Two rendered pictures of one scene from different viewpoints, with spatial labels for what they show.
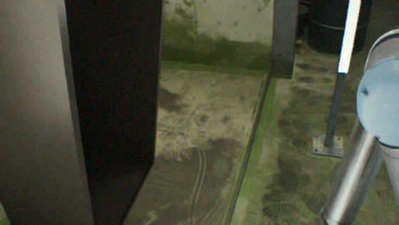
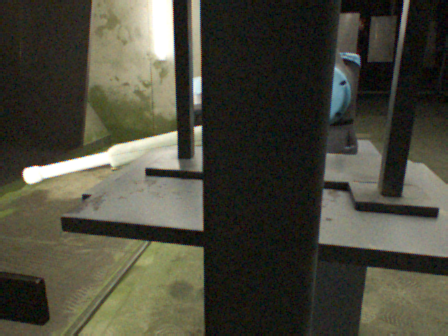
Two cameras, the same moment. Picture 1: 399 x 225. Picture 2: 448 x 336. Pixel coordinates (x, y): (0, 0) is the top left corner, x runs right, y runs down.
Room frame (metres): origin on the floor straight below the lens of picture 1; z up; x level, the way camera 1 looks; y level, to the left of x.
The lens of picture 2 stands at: (-0.56, -0.18, 0.91)
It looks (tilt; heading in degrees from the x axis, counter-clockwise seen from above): 17 degrees down; 351
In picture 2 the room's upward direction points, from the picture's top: straight up
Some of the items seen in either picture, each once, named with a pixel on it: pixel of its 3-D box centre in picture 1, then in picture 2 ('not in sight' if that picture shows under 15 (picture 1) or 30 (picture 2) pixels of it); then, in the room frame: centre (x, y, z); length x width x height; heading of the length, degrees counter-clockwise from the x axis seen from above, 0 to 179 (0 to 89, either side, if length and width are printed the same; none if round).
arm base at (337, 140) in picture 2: not in sight; (325, 132); (0.41, -0.65, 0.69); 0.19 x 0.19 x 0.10
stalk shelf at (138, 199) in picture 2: not in sight; (270, 188); (-0.24, -0.28, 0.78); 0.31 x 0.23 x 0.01; 69
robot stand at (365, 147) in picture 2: not in sight; (315, 244); (0.41, -0.65, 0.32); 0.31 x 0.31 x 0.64; 69
